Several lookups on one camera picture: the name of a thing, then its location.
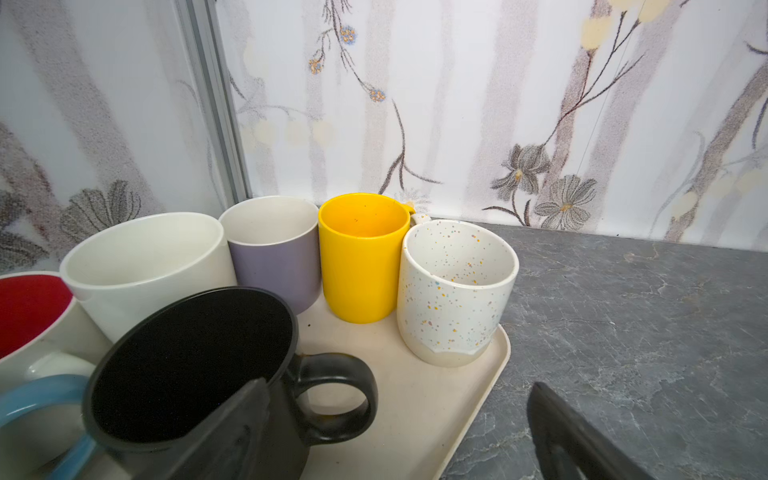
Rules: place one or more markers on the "beige serving tray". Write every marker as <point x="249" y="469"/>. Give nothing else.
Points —
<point x="423" y="411"/>

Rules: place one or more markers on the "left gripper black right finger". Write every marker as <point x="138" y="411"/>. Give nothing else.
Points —
<point x="567" y="446"/>

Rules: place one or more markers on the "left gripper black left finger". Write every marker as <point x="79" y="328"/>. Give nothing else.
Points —
<point x="210" y="444"/>

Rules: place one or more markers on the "white mug red inside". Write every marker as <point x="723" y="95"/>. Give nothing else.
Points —
<point x="45" y="331"/>

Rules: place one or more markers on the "aluminium corner post left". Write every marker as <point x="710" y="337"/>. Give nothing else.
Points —
<point x="205" y="50"/>

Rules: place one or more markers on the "lavender mug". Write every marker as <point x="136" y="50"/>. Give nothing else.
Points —
<point x="274" y="245"/>

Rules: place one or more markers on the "white speckled cup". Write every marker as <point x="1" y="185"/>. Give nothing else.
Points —
<point x="455" y="281"/>

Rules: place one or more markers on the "white mug blue handle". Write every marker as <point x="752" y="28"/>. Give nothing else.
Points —
<point x="41" y="415"/>

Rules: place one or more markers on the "yellow mug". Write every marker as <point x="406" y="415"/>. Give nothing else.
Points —
<point x="360" y="239"/>

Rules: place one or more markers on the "plain white mug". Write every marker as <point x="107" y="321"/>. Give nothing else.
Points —
<point x="127" y="272"/>

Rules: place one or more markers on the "black ceramic mug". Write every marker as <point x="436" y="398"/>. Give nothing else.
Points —
<point x="176" y="367"/>

